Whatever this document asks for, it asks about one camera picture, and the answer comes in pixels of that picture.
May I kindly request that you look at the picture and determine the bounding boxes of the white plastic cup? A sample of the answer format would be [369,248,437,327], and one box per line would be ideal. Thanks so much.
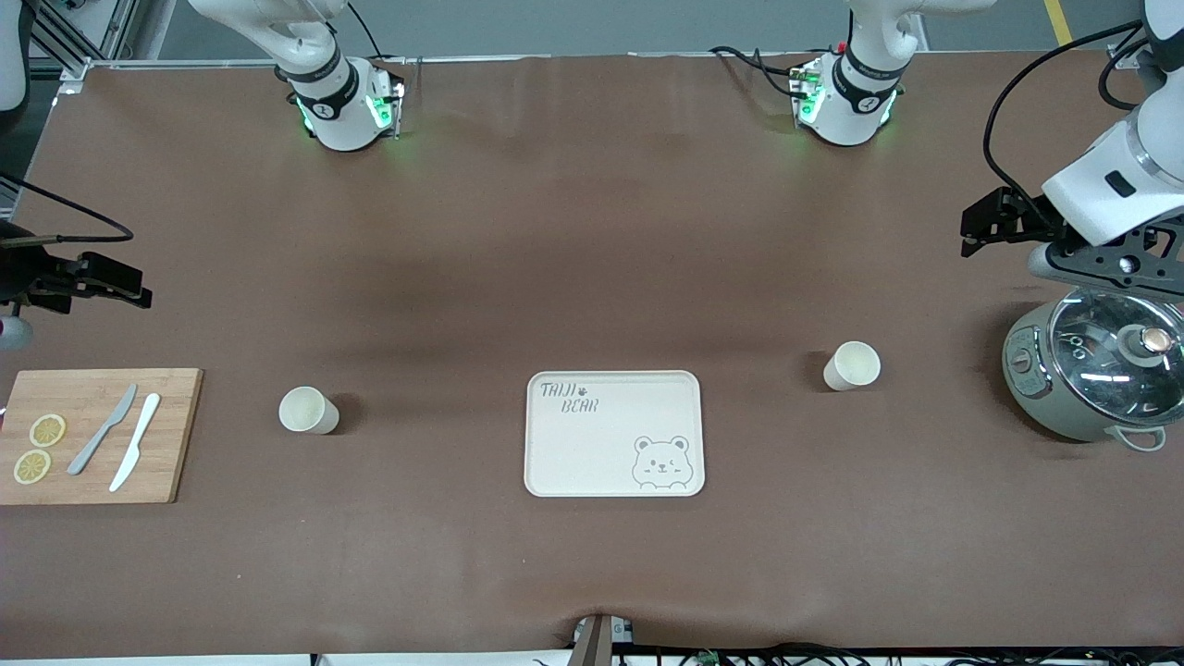
[278,386,340,436]
[822,341,882,392]

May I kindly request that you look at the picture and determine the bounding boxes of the white bear print tray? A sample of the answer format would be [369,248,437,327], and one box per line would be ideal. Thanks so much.
[524,370,706,499]

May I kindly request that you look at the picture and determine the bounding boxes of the glass pot lid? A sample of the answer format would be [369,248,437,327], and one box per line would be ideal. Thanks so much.
[1048,288,1184,427]

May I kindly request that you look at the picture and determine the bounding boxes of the grey-green cooking pot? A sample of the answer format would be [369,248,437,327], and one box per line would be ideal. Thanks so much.
[1002,294,1184,453]

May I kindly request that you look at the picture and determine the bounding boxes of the grey plastic knife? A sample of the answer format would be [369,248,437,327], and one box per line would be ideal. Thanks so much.
[67,384,139,476]

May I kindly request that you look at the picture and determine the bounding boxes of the white plastic knife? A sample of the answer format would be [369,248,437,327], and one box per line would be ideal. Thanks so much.
[108,393,162,493]

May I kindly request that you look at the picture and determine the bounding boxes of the wooden cutting board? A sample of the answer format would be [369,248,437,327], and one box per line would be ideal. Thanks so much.
[0,368,204,506]

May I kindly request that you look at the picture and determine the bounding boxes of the brown table cover mat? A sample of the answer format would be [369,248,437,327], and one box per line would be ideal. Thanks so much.
[0,51,1184,660]

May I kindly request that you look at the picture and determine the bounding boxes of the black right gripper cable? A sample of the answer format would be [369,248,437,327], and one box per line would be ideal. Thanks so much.
[0,173,136,244]

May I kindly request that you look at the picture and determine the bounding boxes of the long black left arm cable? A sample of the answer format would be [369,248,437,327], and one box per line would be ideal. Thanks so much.
[982,18,1148,228]

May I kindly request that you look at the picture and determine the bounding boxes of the short black looped cable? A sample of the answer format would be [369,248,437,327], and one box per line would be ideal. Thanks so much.
[1098,37,1153,113]

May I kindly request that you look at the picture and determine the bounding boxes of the aluminium frame profile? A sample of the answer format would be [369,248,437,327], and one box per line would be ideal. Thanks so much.
[20,0,142,95]

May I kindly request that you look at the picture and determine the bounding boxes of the black left arm base cables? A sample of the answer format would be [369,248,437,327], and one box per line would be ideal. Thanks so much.
[709,45,808,99]

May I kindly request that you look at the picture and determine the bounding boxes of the black right arm base cable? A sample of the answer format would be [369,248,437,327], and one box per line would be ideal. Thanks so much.
[346,0,386,62]

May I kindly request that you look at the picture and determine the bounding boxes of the metal table edge bracket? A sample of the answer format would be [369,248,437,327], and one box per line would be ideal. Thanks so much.
[568,612,635,666]

